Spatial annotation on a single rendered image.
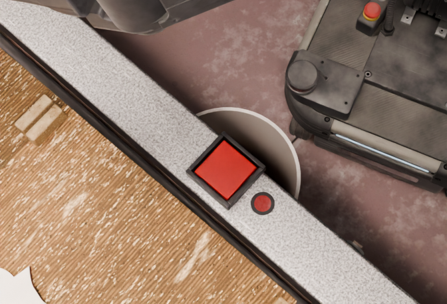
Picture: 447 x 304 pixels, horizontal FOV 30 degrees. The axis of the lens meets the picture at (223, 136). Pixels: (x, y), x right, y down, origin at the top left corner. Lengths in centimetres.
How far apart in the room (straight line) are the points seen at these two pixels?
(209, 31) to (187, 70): 12
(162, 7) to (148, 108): 55
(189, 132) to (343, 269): 28
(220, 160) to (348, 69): 81
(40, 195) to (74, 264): 10
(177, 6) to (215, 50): 159
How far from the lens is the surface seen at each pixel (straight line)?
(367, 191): 207
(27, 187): 113
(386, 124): 188
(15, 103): 118
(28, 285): 109
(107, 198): 110
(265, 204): 110
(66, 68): 120
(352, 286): 109
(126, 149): 114
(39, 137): 113
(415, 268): 205
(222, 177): 110
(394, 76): 190
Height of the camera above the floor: 198
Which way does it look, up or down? 71 degrees down
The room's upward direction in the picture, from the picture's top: 8 degrees counter-clockwise
